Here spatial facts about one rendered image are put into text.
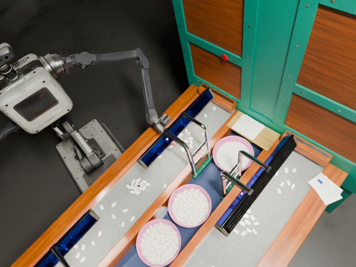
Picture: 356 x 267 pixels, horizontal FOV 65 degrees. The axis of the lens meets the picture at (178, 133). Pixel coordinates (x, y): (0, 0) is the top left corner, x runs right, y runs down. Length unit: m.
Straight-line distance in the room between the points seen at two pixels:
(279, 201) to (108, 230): 1.06
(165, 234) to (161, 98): 1.78
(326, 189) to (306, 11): 1.02
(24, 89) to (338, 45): 1.51
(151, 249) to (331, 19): 1.45
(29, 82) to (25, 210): 1.75
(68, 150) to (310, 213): 1.92
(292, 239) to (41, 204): 2.31
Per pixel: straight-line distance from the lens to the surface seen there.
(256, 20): 1.44
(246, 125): 1.96
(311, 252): 2.55
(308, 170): 1.91
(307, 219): 1.78
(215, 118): 2.04
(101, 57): 1.88
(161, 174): 1.90
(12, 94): 1.73
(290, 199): 1.82
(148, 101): 1.89
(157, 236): 1.80
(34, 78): 1.72
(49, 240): 2.04
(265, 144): 1.91
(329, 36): 1.32
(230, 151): 1.91
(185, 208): 1.79
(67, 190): 3.03
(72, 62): 1.83
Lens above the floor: 2.45
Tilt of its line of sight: 58 degrees down
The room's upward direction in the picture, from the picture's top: 18 degrees counter-clockwise
